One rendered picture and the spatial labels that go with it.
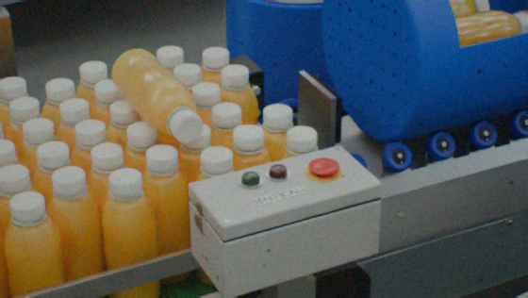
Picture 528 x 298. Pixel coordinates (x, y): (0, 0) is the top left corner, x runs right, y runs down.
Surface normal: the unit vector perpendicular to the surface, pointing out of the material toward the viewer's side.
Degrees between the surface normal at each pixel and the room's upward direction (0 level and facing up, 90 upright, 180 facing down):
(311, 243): 90
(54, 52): 0
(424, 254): 110
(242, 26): 90
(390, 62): 90
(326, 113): 90
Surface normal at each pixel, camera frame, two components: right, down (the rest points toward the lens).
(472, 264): 0.41, 0.71
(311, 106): -0.90, 0.22
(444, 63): 0.43, 0.30
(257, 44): -0.55, 0.42
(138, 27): 0.00, -0.86
